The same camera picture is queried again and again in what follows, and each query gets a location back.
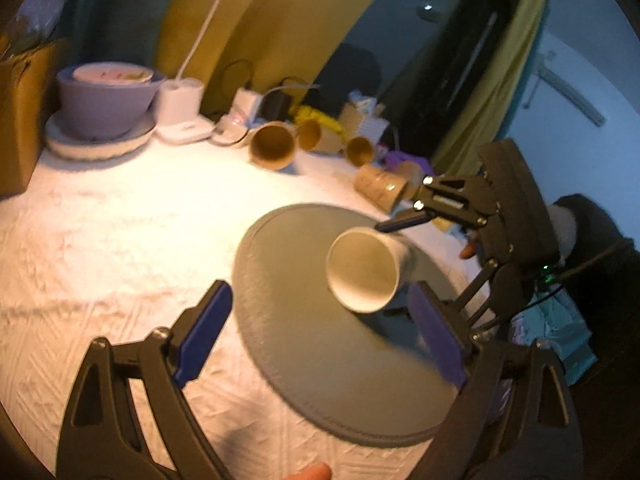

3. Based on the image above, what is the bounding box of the white cup green print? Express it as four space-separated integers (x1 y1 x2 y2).
326 228 416 314

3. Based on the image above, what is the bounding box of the yellowish floral paper cup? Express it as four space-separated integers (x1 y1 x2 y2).
354 164 414 214

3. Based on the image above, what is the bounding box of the small brown paper cup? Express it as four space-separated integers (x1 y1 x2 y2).
345 136 376 167

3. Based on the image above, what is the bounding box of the brown floral paper cup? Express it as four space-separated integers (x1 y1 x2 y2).
296 119 343 155

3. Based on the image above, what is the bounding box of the plain brown paper cup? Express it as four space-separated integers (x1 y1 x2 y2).
248 122 297 170

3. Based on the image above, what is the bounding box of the right hand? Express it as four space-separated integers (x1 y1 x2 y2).
459 240 480 260

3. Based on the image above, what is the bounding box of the purple cloth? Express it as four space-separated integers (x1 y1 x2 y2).
382 150 434 174

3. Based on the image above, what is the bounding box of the yellow curtain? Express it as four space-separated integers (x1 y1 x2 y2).
432 0 547 174

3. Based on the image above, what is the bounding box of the grey round placemat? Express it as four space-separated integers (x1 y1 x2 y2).
232 204 458 448

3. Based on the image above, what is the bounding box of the white perforated plastic basket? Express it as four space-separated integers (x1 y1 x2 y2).
338 103 390 144

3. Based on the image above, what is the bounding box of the yellow snack bag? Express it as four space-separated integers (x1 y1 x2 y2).
293 105 344 136

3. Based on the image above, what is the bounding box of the black power adapter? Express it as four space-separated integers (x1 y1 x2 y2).
259 90 293 122

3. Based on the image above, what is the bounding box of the white charger block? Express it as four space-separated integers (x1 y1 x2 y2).
230 88 262 127

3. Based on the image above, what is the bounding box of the white plate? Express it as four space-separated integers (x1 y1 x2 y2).
44 112 155 162

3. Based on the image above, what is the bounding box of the white desk lamp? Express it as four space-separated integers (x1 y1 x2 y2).
152 0 222 145

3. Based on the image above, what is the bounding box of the purple bowl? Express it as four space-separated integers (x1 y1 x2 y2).
55 64 166 140

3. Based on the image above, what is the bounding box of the white inner dish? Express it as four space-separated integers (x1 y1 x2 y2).
72 62 153 86

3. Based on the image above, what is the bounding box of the cardboard box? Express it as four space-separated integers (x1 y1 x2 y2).
0 39 67 198

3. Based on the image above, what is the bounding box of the white cable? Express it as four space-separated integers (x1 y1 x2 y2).
259 81 321 104

